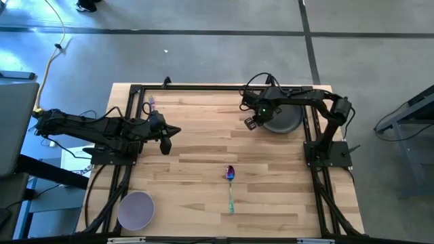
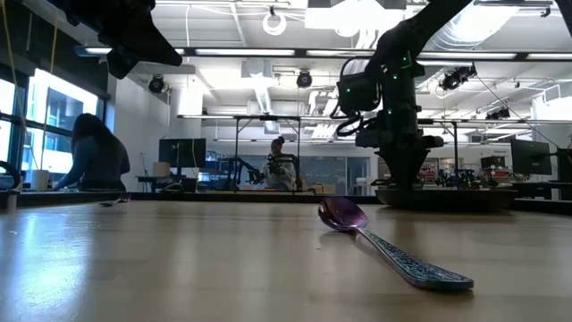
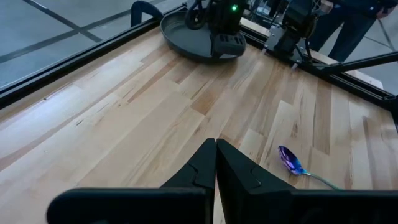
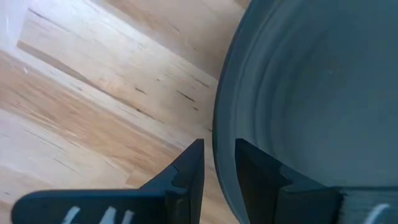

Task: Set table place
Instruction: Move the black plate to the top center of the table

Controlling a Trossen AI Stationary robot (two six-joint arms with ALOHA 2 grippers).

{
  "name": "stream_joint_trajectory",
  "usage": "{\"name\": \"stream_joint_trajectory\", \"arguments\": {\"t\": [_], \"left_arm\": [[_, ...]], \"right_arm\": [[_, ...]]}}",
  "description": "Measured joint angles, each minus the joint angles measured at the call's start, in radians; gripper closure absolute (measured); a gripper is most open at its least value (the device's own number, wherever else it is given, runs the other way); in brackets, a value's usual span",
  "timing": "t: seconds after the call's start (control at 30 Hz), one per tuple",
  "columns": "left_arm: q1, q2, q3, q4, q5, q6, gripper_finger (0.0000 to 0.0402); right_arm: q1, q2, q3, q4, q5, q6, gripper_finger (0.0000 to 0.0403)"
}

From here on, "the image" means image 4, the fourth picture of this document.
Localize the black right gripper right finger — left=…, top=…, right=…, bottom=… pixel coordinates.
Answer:
left=234, top=138, right=398, bottom=224

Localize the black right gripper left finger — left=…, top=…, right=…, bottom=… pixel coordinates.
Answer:
left=11, top=138, right=205, bottom=224

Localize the dark grey plate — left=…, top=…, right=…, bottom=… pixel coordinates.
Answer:
left=212, top=0, right=398, bottom=224

